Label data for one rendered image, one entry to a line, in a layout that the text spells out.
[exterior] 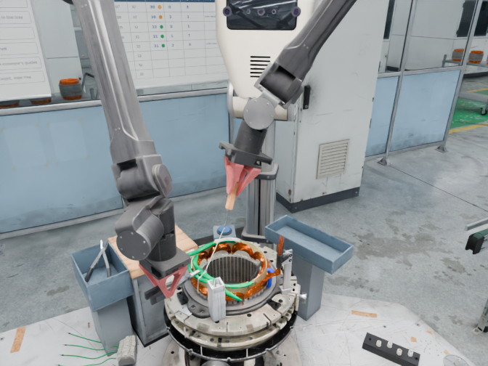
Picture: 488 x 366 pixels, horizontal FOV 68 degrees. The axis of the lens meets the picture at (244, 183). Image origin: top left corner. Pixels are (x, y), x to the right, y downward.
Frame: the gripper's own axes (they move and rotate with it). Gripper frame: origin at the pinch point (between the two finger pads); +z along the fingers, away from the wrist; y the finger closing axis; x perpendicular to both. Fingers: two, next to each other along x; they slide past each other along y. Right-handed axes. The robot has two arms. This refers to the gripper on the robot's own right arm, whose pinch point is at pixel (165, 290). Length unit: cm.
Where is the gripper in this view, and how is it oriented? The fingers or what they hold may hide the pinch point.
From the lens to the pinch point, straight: 77.6
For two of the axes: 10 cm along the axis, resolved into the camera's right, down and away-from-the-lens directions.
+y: 7.1, 3.1, -6.4
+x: 7.1, -2.9, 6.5
